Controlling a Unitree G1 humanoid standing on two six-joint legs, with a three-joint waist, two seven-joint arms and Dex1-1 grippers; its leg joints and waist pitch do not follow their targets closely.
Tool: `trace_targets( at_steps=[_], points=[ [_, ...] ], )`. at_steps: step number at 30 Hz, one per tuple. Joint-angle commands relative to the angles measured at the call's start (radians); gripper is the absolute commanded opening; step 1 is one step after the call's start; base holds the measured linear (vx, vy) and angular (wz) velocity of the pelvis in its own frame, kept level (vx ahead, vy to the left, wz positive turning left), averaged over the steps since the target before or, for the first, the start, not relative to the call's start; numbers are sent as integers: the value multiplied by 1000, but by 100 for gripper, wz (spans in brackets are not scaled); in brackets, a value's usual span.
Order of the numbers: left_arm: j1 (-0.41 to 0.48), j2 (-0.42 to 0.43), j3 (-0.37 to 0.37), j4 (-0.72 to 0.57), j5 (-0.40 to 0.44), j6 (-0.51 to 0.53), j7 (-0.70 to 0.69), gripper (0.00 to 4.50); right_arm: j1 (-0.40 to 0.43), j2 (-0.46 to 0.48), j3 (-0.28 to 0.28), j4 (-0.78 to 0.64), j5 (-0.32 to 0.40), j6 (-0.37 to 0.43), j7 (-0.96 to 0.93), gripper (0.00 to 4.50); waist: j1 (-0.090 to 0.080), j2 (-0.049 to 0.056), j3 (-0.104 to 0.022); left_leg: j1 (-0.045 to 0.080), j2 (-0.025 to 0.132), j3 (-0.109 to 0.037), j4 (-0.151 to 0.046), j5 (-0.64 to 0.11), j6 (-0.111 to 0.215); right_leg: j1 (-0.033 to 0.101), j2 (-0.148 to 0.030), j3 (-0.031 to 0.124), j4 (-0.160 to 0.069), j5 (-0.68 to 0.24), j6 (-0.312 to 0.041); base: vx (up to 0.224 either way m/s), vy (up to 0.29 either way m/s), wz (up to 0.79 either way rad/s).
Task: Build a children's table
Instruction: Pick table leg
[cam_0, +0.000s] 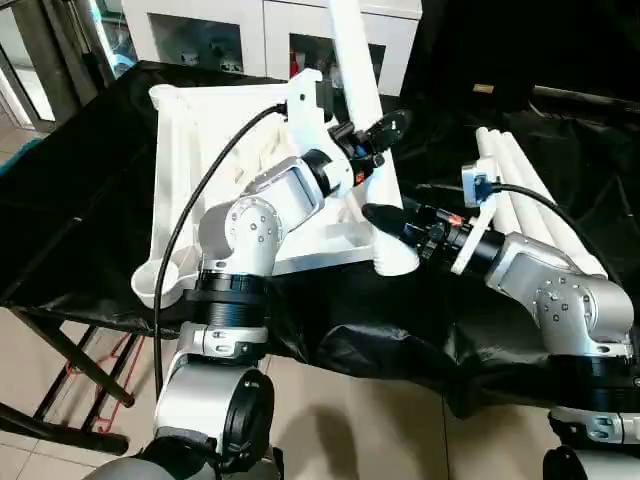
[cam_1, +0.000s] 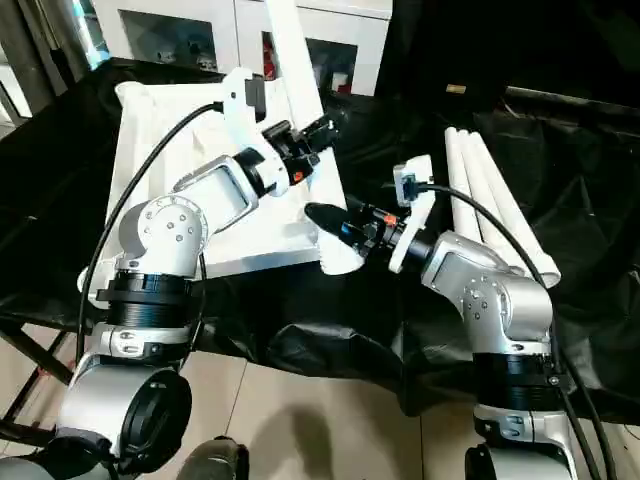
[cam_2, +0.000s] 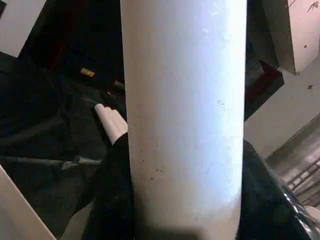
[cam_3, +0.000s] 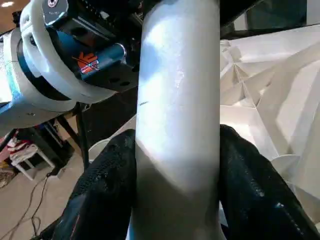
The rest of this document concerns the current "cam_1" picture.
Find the white plastic table leg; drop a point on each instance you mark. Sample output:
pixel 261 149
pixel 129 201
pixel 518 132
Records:
pixel 490 200
pixel 462 180
pixel 292 60
pixel 515 215

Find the white plastic table top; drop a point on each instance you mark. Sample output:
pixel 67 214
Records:
pixel 220 230

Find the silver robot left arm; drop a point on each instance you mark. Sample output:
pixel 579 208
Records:
pixel 165 235

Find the black mat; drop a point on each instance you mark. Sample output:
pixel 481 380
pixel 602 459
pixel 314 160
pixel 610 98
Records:
pixel 300 340

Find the white glass-door cabinet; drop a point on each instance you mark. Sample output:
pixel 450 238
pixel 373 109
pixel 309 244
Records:
pixel 235 30

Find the dark grey bar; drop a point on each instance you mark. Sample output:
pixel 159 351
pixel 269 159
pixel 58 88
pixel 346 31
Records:
pixel 580 100

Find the black robot left foot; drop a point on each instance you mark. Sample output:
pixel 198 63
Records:
pixel 215 460

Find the grey metal rack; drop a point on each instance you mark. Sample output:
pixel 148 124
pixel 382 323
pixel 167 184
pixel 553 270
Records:
pixel 30 50

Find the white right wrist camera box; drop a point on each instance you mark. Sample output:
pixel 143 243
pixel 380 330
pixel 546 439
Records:
pixel 412 215

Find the black folding table frame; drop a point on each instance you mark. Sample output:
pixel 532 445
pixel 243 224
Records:
pixel 40 370

